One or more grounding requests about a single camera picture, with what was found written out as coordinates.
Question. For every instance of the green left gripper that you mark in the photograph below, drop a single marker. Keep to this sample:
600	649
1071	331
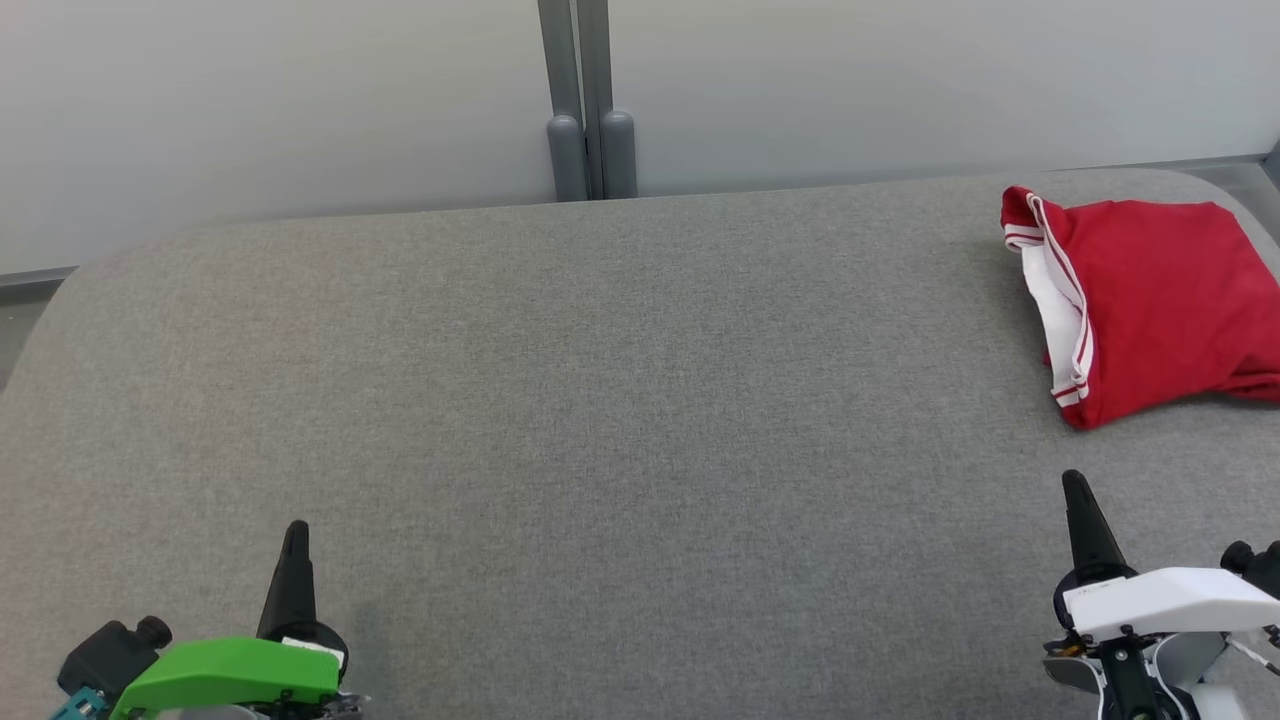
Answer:
230	675

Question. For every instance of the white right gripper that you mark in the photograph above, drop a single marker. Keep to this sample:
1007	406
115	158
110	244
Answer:
1160	600

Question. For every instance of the red jersey striped white trim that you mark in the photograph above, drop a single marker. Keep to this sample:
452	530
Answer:
1170	300

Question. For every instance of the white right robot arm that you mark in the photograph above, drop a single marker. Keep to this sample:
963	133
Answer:
1215	706

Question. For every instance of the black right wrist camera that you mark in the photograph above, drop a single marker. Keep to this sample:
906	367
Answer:
1255	565

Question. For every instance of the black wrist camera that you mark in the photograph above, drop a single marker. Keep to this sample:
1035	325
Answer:
1255	565
105	655

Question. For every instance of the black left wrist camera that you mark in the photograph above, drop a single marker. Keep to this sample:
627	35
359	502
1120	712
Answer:
105	655

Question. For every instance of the grey partition post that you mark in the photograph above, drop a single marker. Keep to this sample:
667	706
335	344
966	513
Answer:
618	160
567	160

